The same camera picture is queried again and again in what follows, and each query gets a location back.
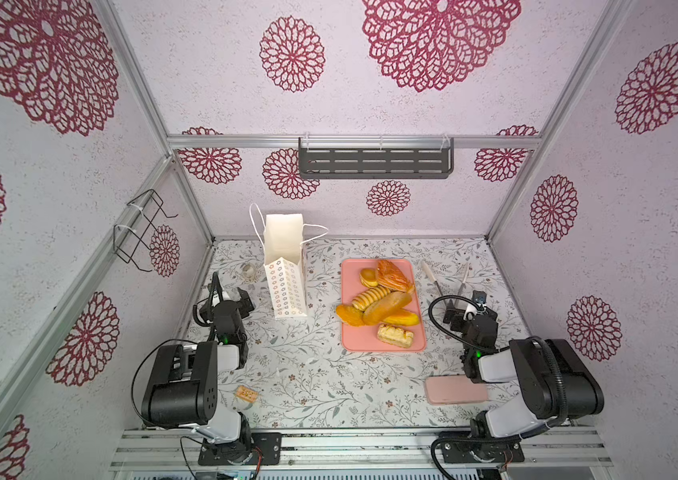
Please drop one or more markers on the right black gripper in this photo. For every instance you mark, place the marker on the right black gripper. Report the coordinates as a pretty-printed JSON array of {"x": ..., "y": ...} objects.
[{"x": 462, "y": 315}]

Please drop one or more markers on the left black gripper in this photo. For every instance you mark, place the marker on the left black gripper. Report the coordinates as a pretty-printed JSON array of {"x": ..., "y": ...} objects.
[{"x": 226, "y": 305}]

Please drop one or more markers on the white paper bag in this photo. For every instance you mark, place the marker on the white paper bag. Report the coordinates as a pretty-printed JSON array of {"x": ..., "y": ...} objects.
[{"x": 283, "y": 238}]

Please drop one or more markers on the long baguette loaf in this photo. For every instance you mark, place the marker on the long baguette loaf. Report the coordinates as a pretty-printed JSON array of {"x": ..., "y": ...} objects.
[{"x": 390, "y": 304}]

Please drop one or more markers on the small round bun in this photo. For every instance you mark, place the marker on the small round bun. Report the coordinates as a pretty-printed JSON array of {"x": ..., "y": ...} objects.
[{"x": 368, "y": 277}]

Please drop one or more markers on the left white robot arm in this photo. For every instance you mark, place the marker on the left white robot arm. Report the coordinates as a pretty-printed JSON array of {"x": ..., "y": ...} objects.
[{"x": 182, "y": 390}]

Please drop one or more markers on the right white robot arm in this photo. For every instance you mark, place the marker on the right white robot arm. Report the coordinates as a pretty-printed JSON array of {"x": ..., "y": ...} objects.
[{"x": 555, "y": 385}]

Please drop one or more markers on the yellow bread roll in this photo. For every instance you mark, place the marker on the yellow bread roll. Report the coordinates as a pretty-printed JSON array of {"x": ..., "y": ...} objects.
[{"x": 403, "y": 318}]

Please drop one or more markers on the cream sandwich bread slice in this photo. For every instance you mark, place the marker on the cream sandwich bread slice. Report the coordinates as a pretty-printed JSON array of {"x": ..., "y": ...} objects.
[{"x": 395, "y": 336}]

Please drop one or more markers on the ridged striped bread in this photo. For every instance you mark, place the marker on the ridged striped bread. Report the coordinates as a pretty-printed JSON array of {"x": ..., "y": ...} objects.
[{"x": 370, "y": 296}]

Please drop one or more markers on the orange oval bread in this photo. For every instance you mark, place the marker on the orange oval bread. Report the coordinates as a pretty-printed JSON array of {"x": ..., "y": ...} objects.
[{"x": 350, "y": 315}]

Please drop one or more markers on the pink rectangular box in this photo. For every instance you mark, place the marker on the pink rectangular box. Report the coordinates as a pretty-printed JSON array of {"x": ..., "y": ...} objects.
[{"x": 454, "y": 390}]

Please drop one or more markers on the small cracker biscuit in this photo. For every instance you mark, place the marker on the small cracker biscuit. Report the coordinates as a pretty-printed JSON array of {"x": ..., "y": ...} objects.
[{"x": 246, "y": 394}]

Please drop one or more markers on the pink tray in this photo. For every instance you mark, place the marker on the pink tray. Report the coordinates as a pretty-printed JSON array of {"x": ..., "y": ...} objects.
[{"x": 364, "y": 339}]

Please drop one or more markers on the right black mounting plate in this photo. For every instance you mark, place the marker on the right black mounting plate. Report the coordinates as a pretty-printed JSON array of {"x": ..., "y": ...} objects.
[{"x": 460, "y": 447}]

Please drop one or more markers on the black mounting plate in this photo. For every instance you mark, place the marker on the black mounting plate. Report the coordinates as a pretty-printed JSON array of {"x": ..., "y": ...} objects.
[
  {"x": 250, "y": 449},
  {"x": 460, "y": 447}
]

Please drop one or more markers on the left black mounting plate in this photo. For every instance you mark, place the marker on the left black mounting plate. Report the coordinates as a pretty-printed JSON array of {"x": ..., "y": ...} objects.
[{"x": 250, "y": 449}]

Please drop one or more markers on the black wire wall rack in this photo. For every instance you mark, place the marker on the black wire wall rack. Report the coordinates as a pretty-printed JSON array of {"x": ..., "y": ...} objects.
[{"x": 147, "y": 242}]

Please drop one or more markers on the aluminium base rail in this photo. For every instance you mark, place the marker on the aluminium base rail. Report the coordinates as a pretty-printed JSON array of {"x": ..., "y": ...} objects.
[{"x": 165, "y": 451}]

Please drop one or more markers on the dark grey wall shelf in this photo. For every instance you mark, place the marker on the dark grey wall shelf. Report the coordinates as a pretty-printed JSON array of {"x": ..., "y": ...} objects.
[{"x": 379, "y": 163}]

